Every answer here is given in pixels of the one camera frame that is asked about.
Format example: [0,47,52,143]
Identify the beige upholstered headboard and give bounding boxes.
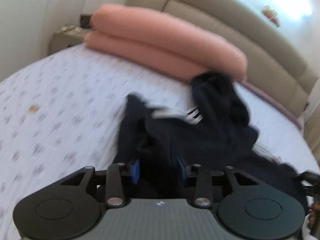
[125,0,318,117]

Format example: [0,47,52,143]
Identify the folded pink duvet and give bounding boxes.
[84,4,248,81]

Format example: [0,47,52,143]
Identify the beige curtain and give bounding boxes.
[304,80,320,163]

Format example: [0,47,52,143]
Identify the beige bedside table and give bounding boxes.
[48,30,89,55]

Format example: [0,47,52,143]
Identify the white items on nightstand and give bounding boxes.
[60,24,82,33]

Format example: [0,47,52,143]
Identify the brown patterned pouch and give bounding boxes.
[80,14,93,29]

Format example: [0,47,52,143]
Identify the dark navy striped garment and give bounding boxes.
[114,72,307,205]

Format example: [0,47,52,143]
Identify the person's right hand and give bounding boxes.
[308,203,320,229]

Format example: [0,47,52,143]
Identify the red plush toy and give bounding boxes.
[261,5,280,27]

